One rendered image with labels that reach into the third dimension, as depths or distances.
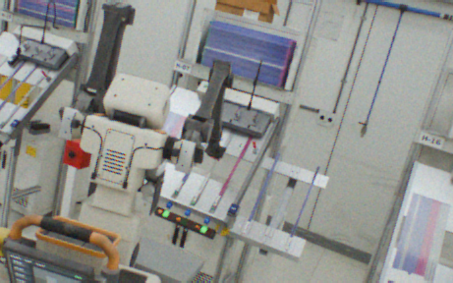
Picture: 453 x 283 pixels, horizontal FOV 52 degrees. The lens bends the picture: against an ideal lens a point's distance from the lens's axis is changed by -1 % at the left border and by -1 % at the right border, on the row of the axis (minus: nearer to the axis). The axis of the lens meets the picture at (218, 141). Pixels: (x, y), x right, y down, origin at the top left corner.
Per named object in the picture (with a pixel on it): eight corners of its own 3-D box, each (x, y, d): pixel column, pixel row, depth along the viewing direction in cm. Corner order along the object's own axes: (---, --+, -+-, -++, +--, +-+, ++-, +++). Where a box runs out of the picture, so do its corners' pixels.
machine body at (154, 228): (216, 315, 277) (243, 222, 263) (119, 269, 299) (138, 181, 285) (251, 273, 336) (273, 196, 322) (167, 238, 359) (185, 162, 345)
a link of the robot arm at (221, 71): (213, 49, 198) (236, 55, 197) (211, 72, 209) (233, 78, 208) (181, 129, 172) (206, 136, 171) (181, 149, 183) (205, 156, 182)
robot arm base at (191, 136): (171, 141, 164) (203, 149, 163) (178, 124, 169) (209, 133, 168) (170, 155, 171) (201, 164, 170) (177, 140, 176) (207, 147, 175)
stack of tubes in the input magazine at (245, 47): (280, 87, 259) (293, 39, 253) (198, 64, 275) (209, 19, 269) (285, 86, 270) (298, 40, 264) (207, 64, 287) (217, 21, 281)
